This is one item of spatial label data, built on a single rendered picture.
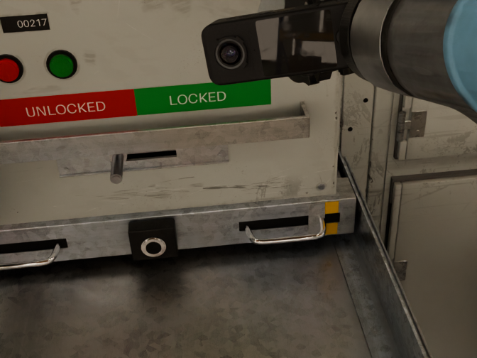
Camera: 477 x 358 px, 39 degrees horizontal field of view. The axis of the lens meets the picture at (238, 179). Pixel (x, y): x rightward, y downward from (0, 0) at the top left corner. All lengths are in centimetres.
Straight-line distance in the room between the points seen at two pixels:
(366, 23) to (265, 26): 9
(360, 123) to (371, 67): 67
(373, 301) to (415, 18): 53
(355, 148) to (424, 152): 11
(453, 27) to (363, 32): 9
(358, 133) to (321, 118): 28
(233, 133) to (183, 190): 13
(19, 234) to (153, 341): 23
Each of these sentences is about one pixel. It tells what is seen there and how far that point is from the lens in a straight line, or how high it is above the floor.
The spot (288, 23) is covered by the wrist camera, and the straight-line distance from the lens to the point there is 48.
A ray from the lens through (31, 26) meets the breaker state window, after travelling 78.
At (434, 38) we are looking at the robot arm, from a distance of 37.
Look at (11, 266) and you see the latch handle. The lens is 89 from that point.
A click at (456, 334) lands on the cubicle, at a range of 146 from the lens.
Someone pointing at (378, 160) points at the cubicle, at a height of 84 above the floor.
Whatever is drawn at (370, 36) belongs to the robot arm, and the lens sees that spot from 42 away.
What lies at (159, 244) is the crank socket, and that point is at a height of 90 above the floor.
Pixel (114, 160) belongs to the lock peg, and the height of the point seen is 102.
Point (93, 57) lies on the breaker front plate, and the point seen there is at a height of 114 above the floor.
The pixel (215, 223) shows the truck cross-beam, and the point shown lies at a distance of 89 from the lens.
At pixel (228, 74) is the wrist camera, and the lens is 49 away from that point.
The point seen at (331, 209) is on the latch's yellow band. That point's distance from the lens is 90.
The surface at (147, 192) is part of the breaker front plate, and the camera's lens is 87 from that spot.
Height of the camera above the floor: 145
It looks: 34 degrees down
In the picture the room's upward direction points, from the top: 3 degrees counter-clockwise
